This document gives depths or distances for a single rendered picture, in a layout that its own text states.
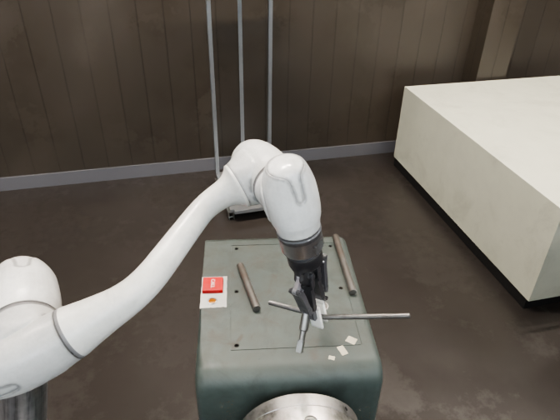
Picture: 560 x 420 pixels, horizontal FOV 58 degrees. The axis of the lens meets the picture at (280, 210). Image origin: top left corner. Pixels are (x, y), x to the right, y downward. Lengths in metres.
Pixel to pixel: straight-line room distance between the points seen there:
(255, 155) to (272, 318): 0.56
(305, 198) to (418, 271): 2.81
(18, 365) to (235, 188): 0.50
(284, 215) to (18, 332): 0.51
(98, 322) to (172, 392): 1.96
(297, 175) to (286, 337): 0.60
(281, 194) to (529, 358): 2.61
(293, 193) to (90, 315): 0.42
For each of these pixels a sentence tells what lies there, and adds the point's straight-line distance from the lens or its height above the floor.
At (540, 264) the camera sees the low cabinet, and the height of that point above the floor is 0.37.
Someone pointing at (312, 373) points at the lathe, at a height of 1.24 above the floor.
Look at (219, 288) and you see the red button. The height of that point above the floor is 1.27.
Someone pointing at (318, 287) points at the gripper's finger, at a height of 1.52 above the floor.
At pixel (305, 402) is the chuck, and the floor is 1.24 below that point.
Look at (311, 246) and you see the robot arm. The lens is 1.00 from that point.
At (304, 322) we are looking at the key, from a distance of 1.21.
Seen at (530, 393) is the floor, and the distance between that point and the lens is 3.19.
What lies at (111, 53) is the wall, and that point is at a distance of 4.35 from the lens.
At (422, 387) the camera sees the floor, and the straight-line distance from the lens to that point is 3.00.
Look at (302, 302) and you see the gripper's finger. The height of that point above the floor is 1.53.
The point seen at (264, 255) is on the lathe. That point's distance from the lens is 1.66.
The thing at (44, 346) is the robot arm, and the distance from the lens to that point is 0.98.
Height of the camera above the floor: 2.29
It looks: 33 degrees down
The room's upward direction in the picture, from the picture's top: 1 degrees clockwise
